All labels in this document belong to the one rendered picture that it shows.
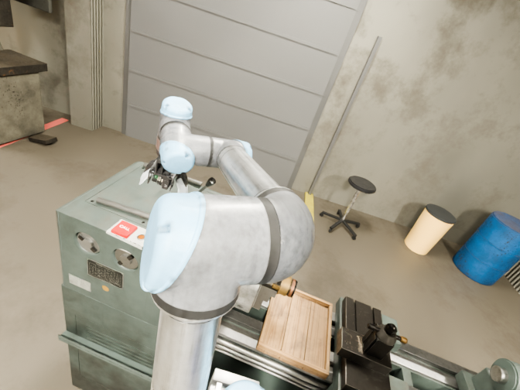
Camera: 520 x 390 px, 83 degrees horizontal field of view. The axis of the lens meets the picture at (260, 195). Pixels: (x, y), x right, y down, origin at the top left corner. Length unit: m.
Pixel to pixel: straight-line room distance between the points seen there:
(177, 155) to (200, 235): 0.38
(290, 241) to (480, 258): 4.15
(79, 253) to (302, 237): 1.00
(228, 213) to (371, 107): 3.65
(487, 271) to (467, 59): 2.45
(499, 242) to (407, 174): 1.25
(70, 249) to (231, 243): 1.00
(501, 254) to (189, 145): 4.06
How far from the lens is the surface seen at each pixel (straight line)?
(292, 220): 0.37
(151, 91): 4.25
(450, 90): 4.13
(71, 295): 1.49
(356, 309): 1.56
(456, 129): 4.31
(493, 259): 4.44
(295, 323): 1.46
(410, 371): 1.71
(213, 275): 0.34
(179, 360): 0.46
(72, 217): 1.17
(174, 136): 0.71
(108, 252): 1.16
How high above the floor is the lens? 2.00
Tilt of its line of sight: 31 degrees down
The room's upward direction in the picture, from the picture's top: 19 degrees clockwise
